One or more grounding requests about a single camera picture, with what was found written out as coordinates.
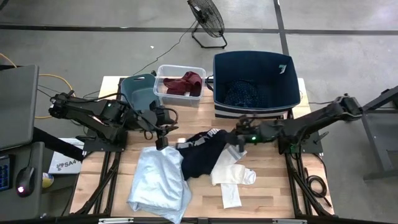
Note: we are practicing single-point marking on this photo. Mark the yellow blue ball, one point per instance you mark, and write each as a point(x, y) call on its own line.
point(47, 180)

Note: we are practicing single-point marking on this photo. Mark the navy shorts with white waistband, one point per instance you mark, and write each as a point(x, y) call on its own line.
point(202, 155)

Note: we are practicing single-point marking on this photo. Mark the black keypad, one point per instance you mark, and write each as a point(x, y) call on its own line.
point(3, 172)

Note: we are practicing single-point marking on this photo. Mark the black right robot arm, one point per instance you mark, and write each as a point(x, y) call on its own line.
point(311, 123)

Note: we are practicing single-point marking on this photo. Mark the grey laptop lid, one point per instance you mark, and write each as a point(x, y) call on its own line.
point(17, 105)

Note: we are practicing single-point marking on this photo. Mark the black metal stand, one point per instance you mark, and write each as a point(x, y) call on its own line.
point(376, 133)

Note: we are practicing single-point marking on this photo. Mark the black floor fan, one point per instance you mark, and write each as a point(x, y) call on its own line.
point(206, 17)

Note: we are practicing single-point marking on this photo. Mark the white cloth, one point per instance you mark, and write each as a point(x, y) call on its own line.
point(231, 175)

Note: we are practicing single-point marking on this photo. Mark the black table frame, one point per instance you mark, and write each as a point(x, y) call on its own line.
point(107, 177)

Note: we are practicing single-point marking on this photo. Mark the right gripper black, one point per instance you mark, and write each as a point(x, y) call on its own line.
point(247, 130)

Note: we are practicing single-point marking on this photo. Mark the light blue patterned cloth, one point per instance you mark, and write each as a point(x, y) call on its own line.
point(158, 183)

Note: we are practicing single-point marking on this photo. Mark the grey side desk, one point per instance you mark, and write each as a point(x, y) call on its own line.
point(34, 205)

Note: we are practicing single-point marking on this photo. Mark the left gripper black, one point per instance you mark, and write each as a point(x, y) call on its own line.
point(161, 119)

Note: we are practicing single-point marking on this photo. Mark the maroon cloth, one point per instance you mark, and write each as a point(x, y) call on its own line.
point(186, 85)

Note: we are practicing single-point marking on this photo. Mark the dark teal cloth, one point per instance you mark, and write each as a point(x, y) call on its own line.
point(244, 93)

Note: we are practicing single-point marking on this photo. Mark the navy white striped fabric basket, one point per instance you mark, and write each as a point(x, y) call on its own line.
point(255, 84)

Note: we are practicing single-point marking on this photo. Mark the white paper sheet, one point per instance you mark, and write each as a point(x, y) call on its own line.
point(65, 163)

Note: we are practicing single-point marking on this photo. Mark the black computer mouse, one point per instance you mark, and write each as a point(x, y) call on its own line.
point(25, 182)

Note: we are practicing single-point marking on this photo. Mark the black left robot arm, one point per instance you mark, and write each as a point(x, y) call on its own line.
point(102, 113)

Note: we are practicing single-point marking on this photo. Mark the teal plastic basket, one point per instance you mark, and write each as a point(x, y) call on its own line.
point(138, 93)

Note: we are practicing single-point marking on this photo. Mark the clear plastic bin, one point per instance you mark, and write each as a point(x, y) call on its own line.
point(180, 99)

